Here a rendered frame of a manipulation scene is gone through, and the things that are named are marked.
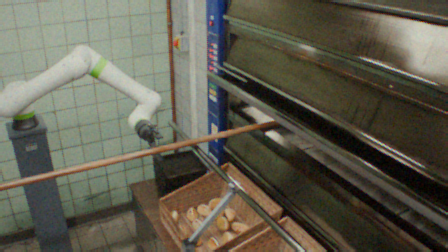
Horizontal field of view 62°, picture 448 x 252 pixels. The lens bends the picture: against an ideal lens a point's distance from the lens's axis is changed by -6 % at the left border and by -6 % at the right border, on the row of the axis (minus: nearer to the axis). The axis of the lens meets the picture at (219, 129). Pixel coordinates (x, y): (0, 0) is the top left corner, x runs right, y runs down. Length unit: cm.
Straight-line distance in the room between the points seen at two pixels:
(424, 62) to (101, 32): 218
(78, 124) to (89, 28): 71
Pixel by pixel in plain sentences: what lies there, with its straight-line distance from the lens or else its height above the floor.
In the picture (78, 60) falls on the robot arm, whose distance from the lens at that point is 192.
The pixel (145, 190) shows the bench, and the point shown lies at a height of 58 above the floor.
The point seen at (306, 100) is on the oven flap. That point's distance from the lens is 169.
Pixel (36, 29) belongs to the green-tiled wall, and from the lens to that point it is 283.
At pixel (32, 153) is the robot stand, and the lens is 232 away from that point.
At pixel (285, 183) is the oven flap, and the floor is 100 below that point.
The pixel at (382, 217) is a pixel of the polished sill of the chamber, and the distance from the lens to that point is 156.
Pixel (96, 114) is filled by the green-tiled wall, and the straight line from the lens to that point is 305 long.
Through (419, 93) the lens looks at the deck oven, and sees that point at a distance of 133.
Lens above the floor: 207
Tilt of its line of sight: 25 degrees down
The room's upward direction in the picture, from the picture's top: straight up
